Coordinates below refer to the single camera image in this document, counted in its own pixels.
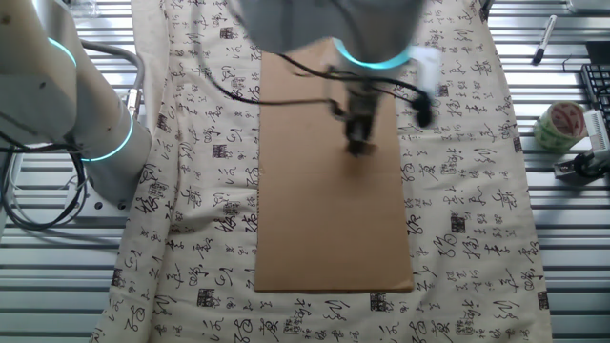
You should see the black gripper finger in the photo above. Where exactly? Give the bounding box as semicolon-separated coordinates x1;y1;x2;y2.
345;121;376;157

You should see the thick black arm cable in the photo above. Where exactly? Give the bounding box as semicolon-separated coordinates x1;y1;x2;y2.
193;0;345;118

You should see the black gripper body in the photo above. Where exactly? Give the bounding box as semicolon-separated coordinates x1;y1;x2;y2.
345;88;382;128

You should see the calligraphy print cloth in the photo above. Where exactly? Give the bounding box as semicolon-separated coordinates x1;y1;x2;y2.
90;0;554;343

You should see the black floor cable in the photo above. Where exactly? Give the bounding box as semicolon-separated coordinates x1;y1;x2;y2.
0;144;90;232

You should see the camera stand clamp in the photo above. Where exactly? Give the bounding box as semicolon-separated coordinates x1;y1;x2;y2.
552;147;610;182

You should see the black keyboard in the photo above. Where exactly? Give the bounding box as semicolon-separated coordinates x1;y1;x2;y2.
579;63;610;125

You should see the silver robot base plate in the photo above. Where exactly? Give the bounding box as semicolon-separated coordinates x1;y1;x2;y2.
64;180;131;221

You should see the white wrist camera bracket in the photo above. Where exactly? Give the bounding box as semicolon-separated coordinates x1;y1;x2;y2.
409;45;443;99

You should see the black rectangular object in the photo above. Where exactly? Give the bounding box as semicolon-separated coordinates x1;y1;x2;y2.
584;40;610;66

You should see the black camera cable bundle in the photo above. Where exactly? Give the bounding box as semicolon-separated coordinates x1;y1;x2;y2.
275;51;436;129

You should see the brown cardboard sheet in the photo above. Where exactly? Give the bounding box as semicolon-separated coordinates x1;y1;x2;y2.
254;37;415;294

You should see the white floor cable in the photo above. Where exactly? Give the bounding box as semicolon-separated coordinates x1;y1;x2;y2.
8;156;90;226

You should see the silver finned camera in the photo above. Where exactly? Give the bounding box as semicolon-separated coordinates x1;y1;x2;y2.
581;108;610;152

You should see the packing tape roll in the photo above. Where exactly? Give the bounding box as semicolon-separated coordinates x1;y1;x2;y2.
532;100;590;154

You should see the grey cable with metal connector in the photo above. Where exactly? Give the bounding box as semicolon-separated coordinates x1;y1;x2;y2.
83;40;147;121

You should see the white marker pen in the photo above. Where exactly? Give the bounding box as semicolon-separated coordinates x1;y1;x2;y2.
531;14;559;67

